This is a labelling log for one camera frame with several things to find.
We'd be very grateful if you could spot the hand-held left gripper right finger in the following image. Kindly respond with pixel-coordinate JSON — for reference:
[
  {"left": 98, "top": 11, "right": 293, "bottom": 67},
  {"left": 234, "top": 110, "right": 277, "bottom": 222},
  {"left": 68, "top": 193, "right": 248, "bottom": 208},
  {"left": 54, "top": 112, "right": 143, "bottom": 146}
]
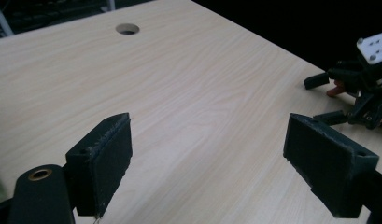
[{"left": 282, "top": 112, "right": 380, "bottom": 219}]

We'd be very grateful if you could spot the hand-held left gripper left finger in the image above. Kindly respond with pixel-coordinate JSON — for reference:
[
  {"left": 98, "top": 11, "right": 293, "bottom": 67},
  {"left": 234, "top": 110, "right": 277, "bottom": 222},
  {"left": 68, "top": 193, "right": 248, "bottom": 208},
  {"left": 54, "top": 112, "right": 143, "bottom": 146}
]
[{"left": 65, "top": 112, "right": 134, "bottom": 218}]

